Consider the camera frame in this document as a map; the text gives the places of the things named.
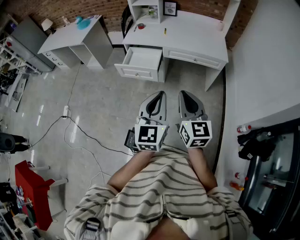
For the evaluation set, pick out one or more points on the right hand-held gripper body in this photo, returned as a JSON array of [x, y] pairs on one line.
[[199, 131]]

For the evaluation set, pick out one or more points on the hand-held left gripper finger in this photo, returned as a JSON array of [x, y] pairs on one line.
[[163, 110], [145, 106]]

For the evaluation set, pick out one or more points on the white side table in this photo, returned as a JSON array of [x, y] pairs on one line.
[[70, 35]]

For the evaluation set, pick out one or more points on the grey metal cabinet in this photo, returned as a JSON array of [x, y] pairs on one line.
[[28, 39]]

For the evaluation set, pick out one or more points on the red tape roll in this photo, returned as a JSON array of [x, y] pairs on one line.
[[140, 26]]

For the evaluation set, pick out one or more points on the clear plastic bottle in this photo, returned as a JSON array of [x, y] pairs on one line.
[[263, 136]]

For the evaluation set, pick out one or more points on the black battery box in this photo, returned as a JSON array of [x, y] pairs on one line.
[[129, 139]]

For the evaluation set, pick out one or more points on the low white rack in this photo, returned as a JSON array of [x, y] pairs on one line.
[[15, 93]]

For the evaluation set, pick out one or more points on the black framed leaf picture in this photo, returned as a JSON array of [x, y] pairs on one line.
[[170, 8]]

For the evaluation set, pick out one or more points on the person's left forearm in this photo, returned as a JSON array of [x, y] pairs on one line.
[[131, 171]]

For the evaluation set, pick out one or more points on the black glass door cabinet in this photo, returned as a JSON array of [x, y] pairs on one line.
[[276, 182]]

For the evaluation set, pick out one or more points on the white cabinet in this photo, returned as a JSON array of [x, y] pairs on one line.
[[262, 70]]

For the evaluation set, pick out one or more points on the black cloth bag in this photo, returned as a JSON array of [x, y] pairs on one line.
[[255, 147]]

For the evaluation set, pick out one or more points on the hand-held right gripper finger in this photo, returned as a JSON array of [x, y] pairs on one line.
[[199, 106], [182, 105]]

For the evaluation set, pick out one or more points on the orange bottle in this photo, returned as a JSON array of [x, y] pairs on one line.
[[236, 185]]

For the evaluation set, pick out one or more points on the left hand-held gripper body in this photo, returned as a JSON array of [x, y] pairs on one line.
[[147, 134]]

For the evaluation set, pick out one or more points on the small red capped bottle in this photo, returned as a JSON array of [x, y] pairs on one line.
[[240, 175]]

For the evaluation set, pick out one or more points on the red table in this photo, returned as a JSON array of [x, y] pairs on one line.
[[35, 192]]

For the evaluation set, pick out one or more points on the closed white desk drawer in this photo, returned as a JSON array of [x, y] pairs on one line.
[[194, 59]]

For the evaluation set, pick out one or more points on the white desk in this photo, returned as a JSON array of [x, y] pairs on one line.
[[187, 35]]

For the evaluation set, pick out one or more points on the artificial purple flowers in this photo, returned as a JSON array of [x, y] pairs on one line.
[[152, 11]]

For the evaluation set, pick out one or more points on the white table lamp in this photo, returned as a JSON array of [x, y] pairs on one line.
[[47, 24]]

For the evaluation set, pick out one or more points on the person's striped shirt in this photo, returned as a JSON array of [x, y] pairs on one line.
[[159, 187]]

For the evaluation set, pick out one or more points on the person's right forearm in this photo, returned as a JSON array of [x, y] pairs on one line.
[[202, 168]]

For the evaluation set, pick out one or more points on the white power strip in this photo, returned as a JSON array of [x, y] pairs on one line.
[[65, 112]]

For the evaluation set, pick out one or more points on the black chair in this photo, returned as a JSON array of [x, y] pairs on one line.
[[124, 23]]

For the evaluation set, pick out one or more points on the teal plush object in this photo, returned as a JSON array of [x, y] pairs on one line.
[[83, 23]]

